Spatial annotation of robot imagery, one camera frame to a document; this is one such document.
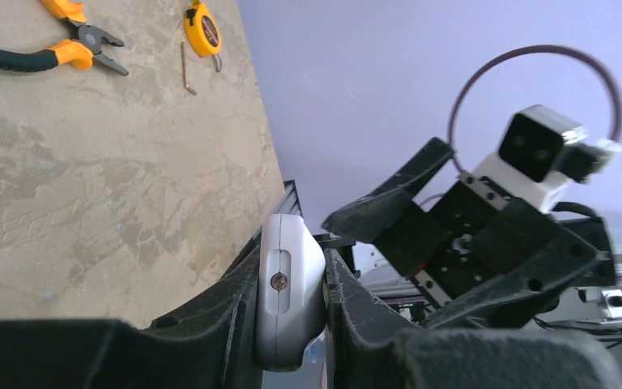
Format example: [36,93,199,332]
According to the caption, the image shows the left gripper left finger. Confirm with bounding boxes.
[0,249,260,388]

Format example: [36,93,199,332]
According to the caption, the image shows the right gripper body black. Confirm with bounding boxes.
[373,183,616,308]

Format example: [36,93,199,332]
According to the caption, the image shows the aluminium rail frame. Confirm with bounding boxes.
[273,179,622,344]

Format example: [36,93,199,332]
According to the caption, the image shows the yellow tape measure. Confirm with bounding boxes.
[183,0,223,73]

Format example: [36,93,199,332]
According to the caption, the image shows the orange black pliers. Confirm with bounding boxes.
[0,0,130,76]

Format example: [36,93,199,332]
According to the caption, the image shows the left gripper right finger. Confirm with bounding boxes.
[325,249,622,388]

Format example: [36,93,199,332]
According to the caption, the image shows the hex key near tape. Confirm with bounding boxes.
[180,41,198,96]

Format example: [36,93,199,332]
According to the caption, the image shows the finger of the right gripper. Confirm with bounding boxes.
[322,137,454,243]
[424,231,603,329]

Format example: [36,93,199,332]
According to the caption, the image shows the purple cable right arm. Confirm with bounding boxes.
[446,44,622,173]

